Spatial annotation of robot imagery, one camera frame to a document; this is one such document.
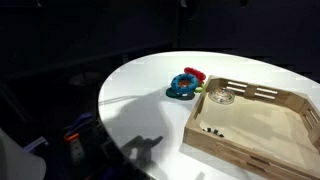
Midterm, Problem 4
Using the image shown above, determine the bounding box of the wooden slatted box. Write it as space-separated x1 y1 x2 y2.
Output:
183 76 320 180

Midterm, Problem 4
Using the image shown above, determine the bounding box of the blue toy ring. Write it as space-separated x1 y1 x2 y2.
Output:
170 73 198 95

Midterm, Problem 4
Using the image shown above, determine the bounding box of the clear glass bowl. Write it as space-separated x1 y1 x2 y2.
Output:
208 88 235 105

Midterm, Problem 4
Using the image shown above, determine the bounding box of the light green toy ring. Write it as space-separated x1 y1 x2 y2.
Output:
194 83 205 94

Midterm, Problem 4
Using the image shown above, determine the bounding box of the blue orange tool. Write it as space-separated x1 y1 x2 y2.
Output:
63 113 92 142

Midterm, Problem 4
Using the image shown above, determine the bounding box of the red toy ring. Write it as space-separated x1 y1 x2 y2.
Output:
183 66 207 83

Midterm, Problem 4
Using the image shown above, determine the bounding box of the black white small object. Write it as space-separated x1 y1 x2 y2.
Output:
202 128 224 138

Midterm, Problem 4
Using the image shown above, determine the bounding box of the dark green toy ring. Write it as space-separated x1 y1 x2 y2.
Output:
165 87 196 100

